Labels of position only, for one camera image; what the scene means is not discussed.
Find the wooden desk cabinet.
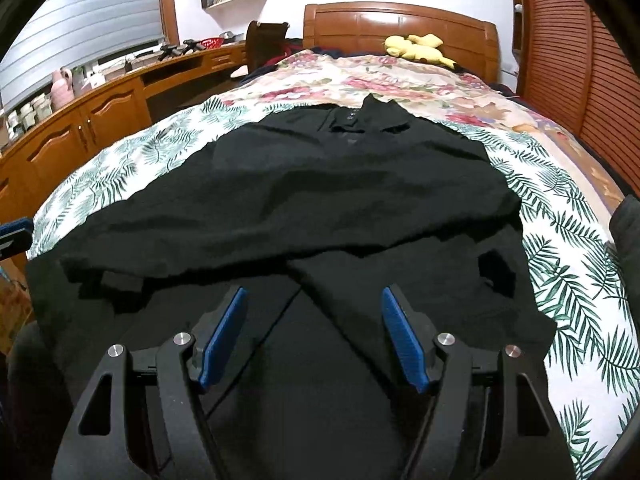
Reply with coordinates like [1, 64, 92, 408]
[0, 42, 248, 356]

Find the grey rolled cloth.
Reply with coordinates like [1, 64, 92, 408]
[609, 199, 640, 281]

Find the group of white jars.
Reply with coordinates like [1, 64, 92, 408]
[5, 95, 53, 136]

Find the wooden window frame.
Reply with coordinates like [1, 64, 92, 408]
[157, 0, 181, 46]

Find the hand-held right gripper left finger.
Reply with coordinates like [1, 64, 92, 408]
[52, 286, 249, 480]

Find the dark wooden chair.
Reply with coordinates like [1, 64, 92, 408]
[245, 20, 291, 73]

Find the yellow plush toy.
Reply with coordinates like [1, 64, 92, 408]
[382, 33, 458, 68]

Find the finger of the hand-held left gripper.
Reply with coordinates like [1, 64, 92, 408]
[0, 216, 33, 261]

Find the floral blanket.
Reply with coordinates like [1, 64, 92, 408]
[235, 52, 621, 221]

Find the grey window blind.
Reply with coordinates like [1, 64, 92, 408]
[0, 0, 166, 111]

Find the black buttoned coat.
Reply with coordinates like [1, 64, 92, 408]
[25, 94, 558, 480]

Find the pink thermos jug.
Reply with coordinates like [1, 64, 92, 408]
[50, 66, 76, 111]

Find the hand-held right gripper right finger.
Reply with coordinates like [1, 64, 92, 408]
[381, 284, 576, 480]

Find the wooden louvred wardrobe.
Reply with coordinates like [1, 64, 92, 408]
[510, 0, 640, 196]

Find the wooden bed headboard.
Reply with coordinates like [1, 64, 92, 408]
[303, 2, 501, 68]

